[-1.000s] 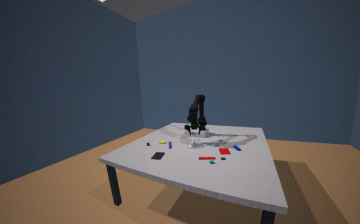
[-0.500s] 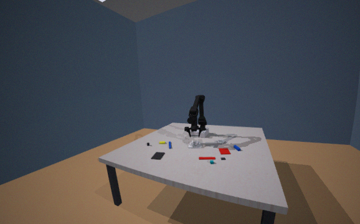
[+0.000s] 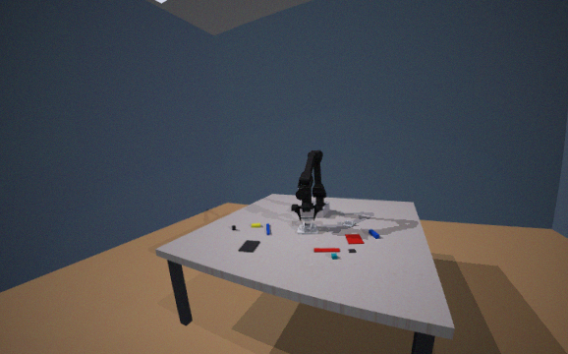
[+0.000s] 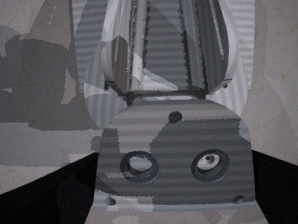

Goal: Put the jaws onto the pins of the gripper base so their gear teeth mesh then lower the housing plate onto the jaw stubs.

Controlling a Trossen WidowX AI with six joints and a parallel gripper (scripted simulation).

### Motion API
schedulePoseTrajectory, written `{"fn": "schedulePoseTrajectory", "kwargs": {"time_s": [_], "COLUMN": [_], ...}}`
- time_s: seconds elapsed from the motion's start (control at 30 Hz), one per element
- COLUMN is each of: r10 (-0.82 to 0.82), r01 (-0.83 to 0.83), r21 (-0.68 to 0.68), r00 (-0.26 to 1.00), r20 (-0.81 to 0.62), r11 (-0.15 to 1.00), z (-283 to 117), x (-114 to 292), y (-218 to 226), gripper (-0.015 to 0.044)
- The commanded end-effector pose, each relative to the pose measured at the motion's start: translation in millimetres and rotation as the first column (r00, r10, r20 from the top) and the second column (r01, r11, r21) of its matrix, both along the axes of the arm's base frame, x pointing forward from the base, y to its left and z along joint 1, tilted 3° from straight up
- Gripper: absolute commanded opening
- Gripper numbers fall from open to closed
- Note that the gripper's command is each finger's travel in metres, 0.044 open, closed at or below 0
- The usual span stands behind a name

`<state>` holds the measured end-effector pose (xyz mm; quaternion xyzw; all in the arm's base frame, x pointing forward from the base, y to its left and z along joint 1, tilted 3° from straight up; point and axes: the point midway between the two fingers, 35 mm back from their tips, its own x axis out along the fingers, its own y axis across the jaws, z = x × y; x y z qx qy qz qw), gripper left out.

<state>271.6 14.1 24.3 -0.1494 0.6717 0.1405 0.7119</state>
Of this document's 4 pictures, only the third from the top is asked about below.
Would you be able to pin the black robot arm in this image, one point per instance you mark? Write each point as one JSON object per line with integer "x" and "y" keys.
{"x": 306, "y": 190}

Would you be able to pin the red square plate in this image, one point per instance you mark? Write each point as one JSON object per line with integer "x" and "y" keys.
{"x": 354, "y": 239}

